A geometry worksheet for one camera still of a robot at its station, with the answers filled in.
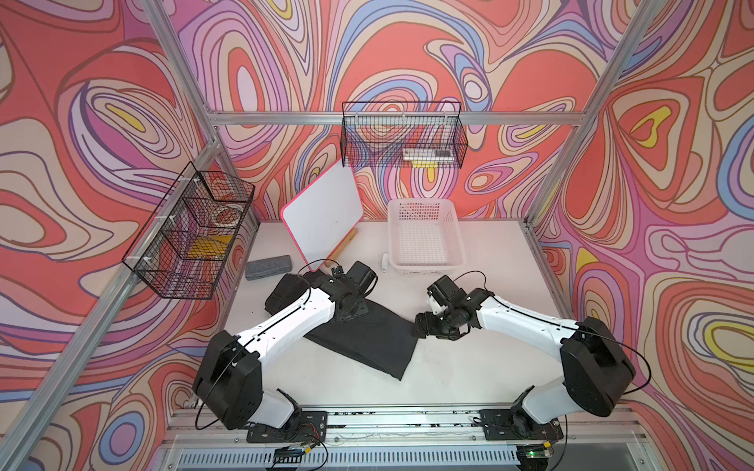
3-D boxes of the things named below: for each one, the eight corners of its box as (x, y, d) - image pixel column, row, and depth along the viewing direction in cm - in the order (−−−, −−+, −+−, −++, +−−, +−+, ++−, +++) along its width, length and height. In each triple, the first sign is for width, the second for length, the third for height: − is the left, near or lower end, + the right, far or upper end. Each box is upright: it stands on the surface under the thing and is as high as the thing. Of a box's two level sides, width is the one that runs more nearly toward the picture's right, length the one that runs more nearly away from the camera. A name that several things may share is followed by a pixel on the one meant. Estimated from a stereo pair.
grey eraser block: (248, 284, 104) (244, 278, 101) (248, 267, 109) (245, 261, 106) (293, 275, 107) (290, 268, 104) (291, 259, 112) (289, 252, 109)
